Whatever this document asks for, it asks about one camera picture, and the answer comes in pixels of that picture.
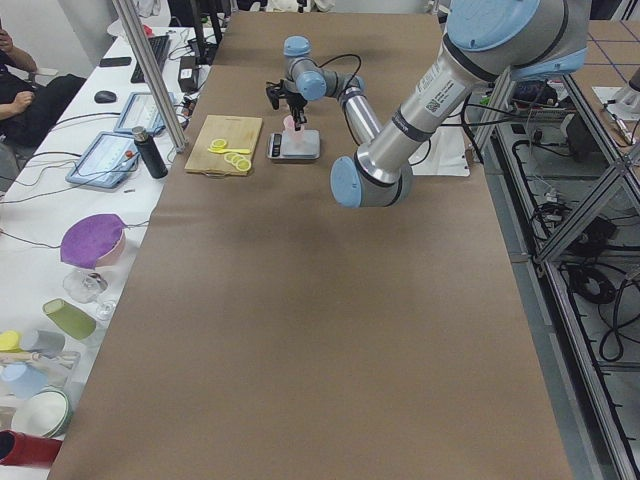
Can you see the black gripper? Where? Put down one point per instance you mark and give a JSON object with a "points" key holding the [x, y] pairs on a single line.
{"points": [[296, 102]]}

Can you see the pink plastic cup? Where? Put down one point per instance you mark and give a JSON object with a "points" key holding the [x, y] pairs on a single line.
{"points": [[294, 131]]}

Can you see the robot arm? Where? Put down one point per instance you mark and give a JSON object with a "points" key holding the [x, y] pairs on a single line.
{"points": [[481, 40]]}

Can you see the digital kitchen scale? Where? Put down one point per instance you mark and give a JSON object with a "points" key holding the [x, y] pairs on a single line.
{"points": [[294, 147]]}

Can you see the green cup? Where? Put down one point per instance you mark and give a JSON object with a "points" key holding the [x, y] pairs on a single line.
{"points": [[69, 318]]}

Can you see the grey cup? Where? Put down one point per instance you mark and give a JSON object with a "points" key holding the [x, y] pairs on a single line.
{"points": [[43, 341]]}

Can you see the yellow cup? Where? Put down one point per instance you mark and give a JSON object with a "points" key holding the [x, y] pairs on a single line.
{"points": [[10, 341]]}

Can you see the light blue cup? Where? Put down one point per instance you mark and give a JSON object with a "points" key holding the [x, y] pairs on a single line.
{"points": [[24, 380]]}

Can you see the red cup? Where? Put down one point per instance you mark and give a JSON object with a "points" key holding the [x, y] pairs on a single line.
{"points": [[23, 450]]}

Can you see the wooden cutting board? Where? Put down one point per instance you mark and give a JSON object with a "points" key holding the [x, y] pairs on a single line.
{"points": [[239, 132]]}

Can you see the lemon slice by knife blade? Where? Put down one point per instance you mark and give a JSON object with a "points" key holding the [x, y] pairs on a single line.
{"points": [[218, 144]]}

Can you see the yellow plastic knife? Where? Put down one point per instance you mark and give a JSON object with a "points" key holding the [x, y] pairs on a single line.
{"points": [[227, 150]]}

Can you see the black power adapter box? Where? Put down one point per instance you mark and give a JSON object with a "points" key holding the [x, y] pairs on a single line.
{"points": [[188, 75]]}

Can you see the black thermos bottle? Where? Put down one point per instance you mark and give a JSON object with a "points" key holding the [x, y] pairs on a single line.
{"points": [[149, 152]]}

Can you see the far teach pendant tablet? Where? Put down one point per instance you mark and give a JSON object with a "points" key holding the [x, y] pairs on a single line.
{"points": [[141, 110]]}

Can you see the teach pendant tablet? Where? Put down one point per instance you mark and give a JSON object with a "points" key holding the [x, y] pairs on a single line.
{"points": [[141, 110], [106, 163]]}

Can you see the near teach pendant tablet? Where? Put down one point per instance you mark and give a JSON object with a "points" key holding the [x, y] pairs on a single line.
{"points": [[106, 163]]}

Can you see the computer mouse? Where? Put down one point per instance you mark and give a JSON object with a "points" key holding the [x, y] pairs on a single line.
{"points": [[105, 97]]}

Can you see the black smartphone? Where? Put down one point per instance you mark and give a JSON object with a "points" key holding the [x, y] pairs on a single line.
{"points": [[112, 62]]}

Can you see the purple cloth on bowl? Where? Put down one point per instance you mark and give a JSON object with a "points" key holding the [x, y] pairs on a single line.
{"points": [[95, 241]]}

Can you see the wine glass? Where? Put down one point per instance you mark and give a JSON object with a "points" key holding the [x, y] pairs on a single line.
{"points": [[88, 287]]}

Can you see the seated person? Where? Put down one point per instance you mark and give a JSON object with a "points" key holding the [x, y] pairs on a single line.
{"points": [[28, 113]]}

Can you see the white bowl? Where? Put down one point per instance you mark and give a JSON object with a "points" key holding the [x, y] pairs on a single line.
{"points": [[46, 414]]}

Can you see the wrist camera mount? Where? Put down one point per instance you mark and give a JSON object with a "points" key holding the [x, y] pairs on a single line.
{"points": [[276, 92]]}

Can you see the lemon slice near handle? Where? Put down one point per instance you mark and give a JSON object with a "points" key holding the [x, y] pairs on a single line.
{"points": [[243, 165]]}

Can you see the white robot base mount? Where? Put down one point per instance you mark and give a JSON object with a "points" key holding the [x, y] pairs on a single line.
{"points": [[443, 155]]}

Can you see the aluminium frame post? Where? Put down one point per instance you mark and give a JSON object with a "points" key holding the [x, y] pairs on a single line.
{"points": [[144, 56]]}

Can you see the aluminium frame rack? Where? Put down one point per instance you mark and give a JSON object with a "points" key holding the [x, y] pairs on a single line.
{"points": [[563, 170]]}

